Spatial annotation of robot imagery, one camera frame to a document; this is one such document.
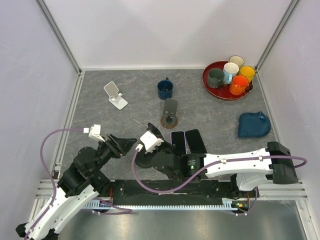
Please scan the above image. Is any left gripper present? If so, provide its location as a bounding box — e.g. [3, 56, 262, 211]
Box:
[89, 132, 138, 176]

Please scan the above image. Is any phone with lilac case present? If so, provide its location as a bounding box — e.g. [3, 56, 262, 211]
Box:
[170, 130, 187, 156]

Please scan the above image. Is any black round base stand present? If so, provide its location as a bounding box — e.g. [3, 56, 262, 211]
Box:
[135, 150, 154, 169]

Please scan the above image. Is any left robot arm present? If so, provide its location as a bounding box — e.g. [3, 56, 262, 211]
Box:
[16, 134, 137, 240]

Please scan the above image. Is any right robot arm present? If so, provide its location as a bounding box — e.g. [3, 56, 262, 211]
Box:
[151, 141, 299, 197]

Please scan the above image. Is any round wooden base stand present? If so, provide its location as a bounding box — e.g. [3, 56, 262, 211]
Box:
[160, 98, 178, 129]

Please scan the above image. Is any white folding phone stand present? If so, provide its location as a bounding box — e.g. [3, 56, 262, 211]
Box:
[103, 81, 128, 110]

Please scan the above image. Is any black base bar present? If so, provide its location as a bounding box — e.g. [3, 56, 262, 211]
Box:
[106, 179, 255, 207]

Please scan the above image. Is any dark blue mug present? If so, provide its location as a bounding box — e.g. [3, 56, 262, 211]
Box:
[157, 77, 174, 100]

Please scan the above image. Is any red round tray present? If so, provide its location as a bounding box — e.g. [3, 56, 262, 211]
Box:
[202, 61, 253, 101]

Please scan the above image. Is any grey mug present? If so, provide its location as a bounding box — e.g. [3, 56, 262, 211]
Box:
[207, 68, 225, 89]

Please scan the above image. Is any blue leaf-shaped dish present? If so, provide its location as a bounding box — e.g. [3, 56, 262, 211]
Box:
[237, 111, 271, 138]

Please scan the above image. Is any orange mug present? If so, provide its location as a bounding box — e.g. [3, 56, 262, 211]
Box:
[229, 75, 253, 96]

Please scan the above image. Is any light blue mug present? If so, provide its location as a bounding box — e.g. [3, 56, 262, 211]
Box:
[223, 62, 239, 85]

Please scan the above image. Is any yellow mug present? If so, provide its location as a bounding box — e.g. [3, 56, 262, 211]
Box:
[238, 66, 256, 83]

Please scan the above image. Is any cream mug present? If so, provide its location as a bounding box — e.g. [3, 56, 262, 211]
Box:
[228, 55, 245, 68]

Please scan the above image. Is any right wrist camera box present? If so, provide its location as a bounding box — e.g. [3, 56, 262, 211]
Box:
[135, 130, 164, 154]

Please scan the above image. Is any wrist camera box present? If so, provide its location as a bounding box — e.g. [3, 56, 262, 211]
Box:
[83, 124, 105, 142]
[135, 130, 164, 154]

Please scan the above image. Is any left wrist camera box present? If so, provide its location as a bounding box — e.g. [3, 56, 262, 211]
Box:
[83, 124, 105, 142]

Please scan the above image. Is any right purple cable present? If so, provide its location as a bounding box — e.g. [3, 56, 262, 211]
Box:
[131, 146, 308, 217]

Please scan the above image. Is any purple cable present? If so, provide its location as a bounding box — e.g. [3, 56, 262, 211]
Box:
[131, 146, 308, 217]
[23, 127, 133, 240]

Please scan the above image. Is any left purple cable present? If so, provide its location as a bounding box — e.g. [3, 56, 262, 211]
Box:
[23, 127, 133, 240]

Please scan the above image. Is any slotted cable duct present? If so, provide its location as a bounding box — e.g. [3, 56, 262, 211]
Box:
[82, 199, 238, 211]

